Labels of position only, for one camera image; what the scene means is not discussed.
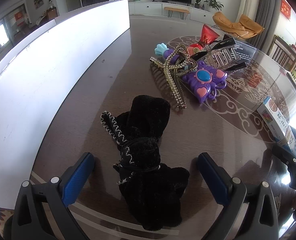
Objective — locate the purple butterfly toy wand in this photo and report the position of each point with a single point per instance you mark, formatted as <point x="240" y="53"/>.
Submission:
<point x="205" y="81"/>

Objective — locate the silver rhinestone bow claw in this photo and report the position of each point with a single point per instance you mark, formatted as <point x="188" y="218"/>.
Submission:
<point x="221" y="55"/>

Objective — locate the wooden bench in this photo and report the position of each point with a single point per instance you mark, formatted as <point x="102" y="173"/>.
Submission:
<point x="183" y="13"/>

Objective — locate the black cardboard box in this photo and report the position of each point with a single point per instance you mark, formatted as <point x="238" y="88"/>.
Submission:
<point x="243" y="49"/>

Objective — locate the orange lounge chair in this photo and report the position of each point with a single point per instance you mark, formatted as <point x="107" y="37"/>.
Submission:
<point x="245" y="28"/>

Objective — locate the black bow hair clip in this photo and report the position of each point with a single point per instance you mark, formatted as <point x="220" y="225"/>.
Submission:
<point x="151" y="189"/>

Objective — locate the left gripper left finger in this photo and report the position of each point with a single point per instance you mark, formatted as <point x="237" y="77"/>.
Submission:
<point x="29" y="220"/>

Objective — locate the white blue medicine box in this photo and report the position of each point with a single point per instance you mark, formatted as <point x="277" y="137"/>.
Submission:
<point x="278" y="125"/>

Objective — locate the gold rhinestone hair claw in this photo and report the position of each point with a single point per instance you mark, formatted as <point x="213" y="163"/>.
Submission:
<point x="177" y="63"/>

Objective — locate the dark wooden chair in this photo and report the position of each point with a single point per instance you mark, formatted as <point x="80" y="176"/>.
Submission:
<point x="284" y="54"/>

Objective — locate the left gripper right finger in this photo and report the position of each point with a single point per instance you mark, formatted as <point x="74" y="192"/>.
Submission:
<point x="260" y="220"/>

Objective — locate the white tv cabinet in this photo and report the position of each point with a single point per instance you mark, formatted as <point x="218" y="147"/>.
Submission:
<point x="157" y="9"/>

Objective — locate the red candy-shaped pouch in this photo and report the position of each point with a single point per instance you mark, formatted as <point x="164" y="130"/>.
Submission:
<point x="208" y="36"/>

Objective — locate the green plants beside tv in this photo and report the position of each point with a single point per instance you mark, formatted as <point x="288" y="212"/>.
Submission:
<point x="212" y="4"/>

